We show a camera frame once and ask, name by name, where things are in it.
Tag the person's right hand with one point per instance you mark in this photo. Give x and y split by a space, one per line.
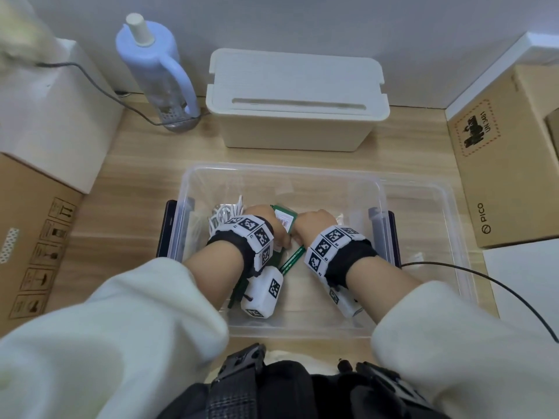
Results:
311 222

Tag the person's left hand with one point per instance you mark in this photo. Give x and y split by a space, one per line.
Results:
257 212

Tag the person's left fingers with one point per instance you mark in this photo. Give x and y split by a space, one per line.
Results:
282 239

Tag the green card packet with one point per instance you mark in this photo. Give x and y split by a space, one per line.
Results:
284 215

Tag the person's left forearm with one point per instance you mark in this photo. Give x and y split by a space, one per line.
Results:
131 327

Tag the person's right forearm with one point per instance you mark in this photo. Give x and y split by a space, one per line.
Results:
445 340

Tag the green pencil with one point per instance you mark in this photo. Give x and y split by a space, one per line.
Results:
293 258

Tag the left marker wrist band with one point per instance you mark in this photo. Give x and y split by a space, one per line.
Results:
251 239

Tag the marker wrist band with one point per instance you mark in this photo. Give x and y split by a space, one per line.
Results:
334 253
251 239

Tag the right marker wrist band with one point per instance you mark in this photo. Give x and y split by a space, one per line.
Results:
334 253

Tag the clear plastic storage bin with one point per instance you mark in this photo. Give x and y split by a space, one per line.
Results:
393 222

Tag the black chest harness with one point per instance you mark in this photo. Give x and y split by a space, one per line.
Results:
297 392

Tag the pale blue water jug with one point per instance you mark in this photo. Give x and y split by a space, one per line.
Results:
155 61

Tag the brown cardboard box black print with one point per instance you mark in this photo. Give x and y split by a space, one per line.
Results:
506 157

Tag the white flat box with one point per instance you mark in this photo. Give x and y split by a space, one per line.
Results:
524 283

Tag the brown cardboard box with symbols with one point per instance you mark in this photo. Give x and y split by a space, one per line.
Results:
30 248

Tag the white carton box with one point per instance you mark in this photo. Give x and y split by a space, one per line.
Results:
48 117

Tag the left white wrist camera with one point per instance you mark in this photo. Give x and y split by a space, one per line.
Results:
263 294

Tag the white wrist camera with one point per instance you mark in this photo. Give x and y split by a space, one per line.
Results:
263 294
347 303

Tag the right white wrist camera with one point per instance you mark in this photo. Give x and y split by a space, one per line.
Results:
347 303

